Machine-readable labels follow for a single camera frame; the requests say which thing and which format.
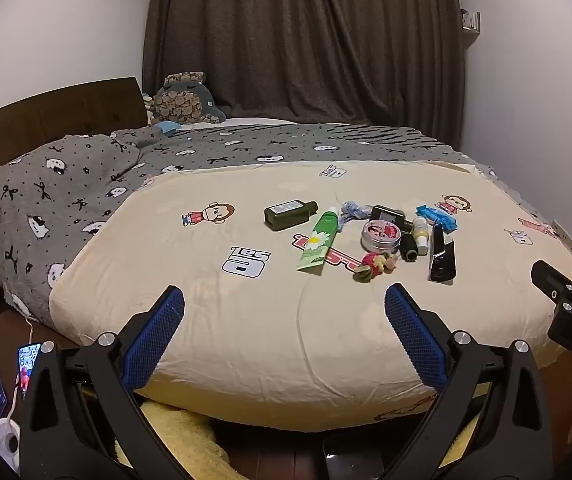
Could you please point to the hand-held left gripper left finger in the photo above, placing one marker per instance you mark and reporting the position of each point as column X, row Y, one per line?
column 158, row 330

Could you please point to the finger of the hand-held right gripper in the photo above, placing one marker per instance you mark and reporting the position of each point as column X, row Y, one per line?
column 555, row 282

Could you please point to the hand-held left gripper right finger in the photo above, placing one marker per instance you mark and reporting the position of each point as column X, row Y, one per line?
column 410, row 330

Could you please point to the blue packet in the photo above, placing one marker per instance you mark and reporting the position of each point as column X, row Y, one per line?
column 435, row 215

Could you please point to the blue-white scrunchie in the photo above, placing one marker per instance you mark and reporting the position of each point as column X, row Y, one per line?
column 355, row 210

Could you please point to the small plush toy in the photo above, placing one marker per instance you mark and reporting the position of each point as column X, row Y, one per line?
column 373, row 266

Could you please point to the small black bottle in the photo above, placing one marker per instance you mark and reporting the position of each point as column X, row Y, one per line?
column 407, row 249

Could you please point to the black glossy case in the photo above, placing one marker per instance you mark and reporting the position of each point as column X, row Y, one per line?
column 441, row 255

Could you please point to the small white yellow bottle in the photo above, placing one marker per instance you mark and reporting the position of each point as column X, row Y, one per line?
column 419, row 235

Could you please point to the round pink tin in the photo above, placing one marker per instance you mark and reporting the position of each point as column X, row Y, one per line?
column 380, row 237

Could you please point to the yellow towel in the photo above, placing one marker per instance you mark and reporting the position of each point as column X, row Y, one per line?
column 181, row 435

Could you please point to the cream cartoon printed bedsheet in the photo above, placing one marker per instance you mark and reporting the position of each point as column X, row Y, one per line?
column 266, row 340

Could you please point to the dark rectangular case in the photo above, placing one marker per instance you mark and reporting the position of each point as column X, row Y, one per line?
column 390, row 214

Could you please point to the green tube with flower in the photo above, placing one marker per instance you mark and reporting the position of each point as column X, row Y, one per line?
column 318, row 242

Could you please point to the smartphone with lit screen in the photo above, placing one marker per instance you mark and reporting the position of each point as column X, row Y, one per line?
column 28, row 365

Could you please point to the grey printed blanket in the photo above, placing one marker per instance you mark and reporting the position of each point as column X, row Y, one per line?
column 66, row 195

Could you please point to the dark green bottle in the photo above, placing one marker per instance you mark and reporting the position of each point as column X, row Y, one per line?
column 288, row 215

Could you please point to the white round device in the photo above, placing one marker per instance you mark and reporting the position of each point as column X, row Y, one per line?
column 3, row 442

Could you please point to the small blue cloth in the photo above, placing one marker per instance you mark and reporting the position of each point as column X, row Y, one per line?
column 168, row 128

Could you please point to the patterned plush toy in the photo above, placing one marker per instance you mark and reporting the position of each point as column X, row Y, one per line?
column 181, row 100

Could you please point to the wooden headboard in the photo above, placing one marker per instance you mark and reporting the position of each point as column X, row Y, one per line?
column 41, row 115

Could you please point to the dark brown curtain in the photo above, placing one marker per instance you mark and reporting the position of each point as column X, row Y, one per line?
column 306, row 35

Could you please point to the wall shelf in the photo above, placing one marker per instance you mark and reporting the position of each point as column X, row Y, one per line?
column 470, row 22

